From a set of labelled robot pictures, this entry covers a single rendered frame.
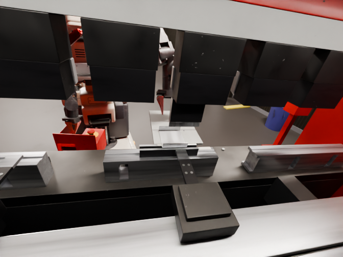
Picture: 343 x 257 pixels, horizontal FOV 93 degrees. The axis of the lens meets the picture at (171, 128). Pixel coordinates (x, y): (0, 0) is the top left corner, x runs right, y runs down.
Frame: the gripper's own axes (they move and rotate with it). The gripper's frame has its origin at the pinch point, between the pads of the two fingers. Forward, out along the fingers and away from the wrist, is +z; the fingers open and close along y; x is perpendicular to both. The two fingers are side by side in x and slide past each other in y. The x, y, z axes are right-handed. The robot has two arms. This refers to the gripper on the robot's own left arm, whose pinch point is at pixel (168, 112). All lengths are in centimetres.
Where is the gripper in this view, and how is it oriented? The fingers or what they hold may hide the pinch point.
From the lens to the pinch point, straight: 69.4
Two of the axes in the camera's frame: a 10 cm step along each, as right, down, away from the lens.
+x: -2.1, -0.3, 9.8
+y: 9.8, 0.0, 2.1
